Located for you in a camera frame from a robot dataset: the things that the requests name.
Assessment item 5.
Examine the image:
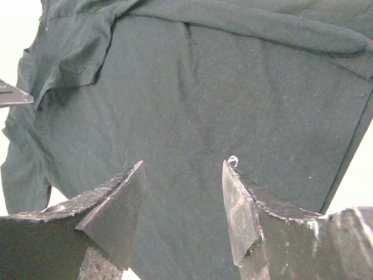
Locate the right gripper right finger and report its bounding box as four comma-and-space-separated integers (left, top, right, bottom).
222, 161, 372, 279

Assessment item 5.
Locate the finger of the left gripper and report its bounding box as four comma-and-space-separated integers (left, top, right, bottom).
0, 80, 34, 107

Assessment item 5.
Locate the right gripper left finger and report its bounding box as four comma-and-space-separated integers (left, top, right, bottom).
1, 161, 145, 279

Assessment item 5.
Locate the black t shirt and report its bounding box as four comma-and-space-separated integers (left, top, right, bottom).
1, 1, 372, 279

